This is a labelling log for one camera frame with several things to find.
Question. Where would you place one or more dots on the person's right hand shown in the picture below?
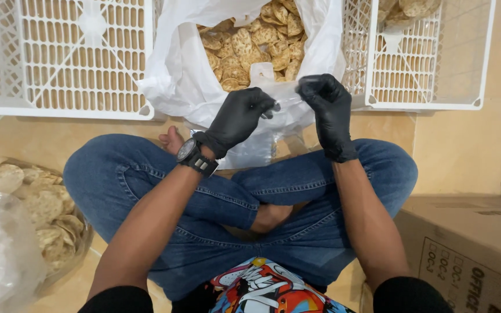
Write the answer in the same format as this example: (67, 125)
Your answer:
(331, 117)

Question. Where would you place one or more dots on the clear bag of crackers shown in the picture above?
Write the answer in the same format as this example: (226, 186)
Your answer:
(28, 226)

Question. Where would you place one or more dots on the colourful printed shirt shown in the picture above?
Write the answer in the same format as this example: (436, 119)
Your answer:
(272, 289)

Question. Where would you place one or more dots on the white plastic lattice crate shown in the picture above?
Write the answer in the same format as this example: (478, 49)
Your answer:
(63, 56)
(411, 56)

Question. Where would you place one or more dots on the large white plastic bag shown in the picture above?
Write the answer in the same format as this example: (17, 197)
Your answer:
(181, 82)

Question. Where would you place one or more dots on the crackers in clear bag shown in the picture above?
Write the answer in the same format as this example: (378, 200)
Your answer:
(407, 11)

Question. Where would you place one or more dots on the person's right fingers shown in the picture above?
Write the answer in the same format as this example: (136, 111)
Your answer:
(313, 87)

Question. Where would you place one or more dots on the black wrist watch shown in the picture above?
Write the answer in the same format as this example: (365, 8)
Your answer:
(195, 157)

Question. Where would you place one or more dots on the brown cardboard box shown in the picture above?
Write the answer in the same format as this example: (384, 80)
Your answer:
(468, 256)

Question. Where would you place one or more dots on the stack of clear plastic bags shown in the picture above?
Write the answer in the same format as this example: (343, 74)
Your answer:
(250, 148)

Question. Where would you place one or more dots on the blue jeans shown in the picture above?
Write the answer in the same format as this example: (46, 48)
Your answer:
(215, 226)

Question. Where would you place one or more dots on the small clear plastic bag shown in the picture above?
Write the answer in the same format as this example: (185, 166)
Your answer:
(287, 98)

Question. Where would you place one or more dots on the person's left fingers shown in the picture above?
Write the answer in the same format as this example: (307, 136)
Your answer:
(268, 106)

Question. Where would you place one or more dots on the person's left hand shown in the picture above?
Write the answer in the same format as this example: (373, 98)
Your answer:
(233, 119)

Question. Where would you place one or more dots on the heap of round crackers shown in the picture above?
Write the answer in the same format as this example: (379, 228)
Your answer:
(255, 43)

